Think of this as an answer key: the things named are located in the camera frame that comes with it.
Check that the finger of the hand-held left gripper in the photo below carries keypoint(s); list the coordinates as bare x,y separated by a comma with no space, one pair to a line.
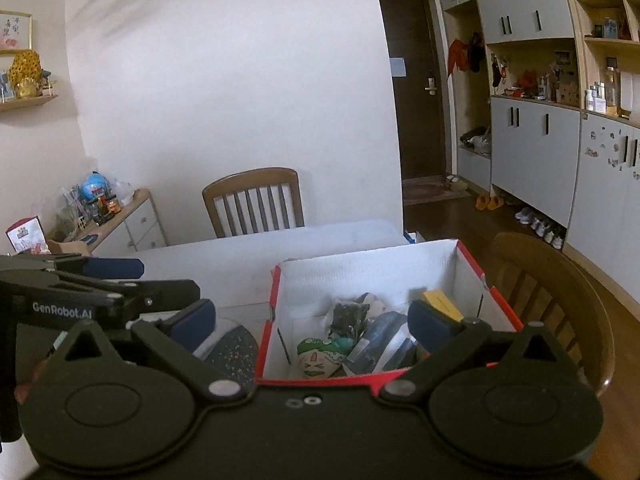
160,294
115,268

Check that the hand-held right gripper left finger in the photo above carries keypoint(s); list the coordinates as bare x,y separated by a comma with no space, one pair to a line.
192,320

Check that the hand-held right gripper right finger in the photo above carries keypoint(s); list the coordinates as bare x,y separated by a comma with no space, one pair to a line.
425,322

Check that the small yellow carton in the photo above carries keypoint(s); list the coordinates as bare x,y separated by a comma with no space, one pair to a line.
442,305

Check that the clear packet with dark card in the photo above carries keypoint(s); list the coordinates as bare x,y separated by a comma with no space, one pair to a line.
382,336

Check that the black crinkled packet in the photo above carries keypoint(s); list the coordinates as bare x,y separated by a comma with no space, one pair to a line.
350,317

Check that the red cardboard box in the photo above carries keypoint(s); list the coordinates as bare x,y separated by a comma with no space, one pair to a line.
360,270

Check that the green face toy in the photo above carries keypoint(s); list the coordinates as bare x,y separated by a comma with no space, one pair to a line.
317,357

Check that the person's left hand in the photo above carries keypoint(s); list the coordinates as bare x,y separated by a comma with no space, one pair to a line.
24,392

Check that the wooden white sideboard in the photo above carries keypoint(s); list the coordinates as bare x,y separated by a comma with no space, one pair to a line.
142,225

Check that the round dark speckled placemat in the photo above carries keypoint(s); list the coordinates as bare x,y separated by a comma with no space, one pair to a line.
232,355

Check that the toy cars and jars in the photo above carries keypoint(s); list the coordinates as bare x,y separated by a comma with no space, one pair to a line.
106,207

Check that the red white snack bag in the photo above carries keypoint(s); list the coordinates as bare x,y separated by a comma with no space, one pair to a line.
27,237

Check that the blue white box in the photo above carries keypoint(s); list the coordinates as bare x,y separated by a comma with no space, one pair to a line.
413,237

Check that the patterned door mat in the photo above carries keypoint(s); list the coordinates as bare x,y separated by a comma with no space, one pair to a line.
430,192

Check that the orange slipper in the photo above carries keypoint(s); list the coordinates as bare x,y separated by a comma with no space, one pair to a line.
481,202
496,202

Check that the wooden round-back chair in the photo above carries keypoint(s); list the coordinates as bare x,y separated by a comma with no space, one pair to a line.
550,270

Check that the wooden slat-back chair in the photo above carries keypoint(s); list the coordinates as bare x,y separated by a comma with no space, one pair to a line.
250,182

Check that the beige plush slippers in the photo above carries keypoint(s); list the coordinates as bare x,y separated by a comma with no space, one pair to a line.
456,181

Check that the row of sneakers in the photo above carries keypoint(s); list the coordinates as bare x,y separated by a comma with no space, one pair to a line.
542,227

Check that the dark bag in niche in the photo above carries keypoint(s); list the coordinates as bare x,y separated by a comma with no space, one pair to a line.
475,140

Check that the dark brown door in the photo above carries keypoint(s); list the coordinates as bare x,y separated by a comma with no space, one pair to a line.
415,125

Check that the gold ornament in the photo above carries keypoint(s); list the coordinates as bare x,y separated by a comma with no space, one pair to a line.
26,75

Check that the small photo card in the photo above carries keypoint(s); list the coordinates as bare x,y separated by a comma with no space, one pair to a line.
4,86

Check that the white paper notice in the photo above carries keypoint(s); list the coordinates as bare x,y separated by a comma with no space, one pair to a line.
397,67

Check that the small gold framed picture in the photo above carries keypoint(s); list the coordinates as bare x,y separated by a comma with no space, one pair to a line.
12,32

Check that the red trinkets on counter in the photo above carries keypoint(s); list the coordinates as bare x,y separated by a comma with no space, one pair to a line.
525,84

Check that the hanging keys and trinkets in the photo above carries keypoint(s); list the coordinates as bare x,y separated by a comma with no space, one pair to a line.
496,72

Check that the red hanging garment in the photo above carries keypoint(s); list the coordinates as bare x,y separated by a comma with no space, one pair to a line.
456,55

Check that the small cardboard box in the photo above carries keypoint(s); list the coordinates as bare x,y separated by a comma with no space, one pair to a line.
567,93

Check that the black hanging bag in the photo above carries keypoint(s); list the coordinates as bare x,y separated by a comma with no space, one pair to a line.
476,52

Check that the small white bottles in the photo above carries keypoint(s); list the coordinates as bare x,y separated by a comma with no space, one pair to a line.
596,97

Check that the tall clear bottle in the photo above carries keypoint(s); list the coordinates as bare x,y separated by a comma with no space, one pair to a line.
611,82

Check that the white plastic container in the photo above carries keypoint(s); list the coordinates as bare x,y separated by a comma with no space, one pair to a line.
629,92

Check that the wooden wall shelf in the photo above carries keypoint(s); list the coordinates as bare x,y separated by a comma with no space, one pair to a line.
30,102

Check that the white wall cabinet unit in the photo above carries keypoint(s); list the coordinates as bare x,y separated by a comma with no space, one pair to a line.
530,150

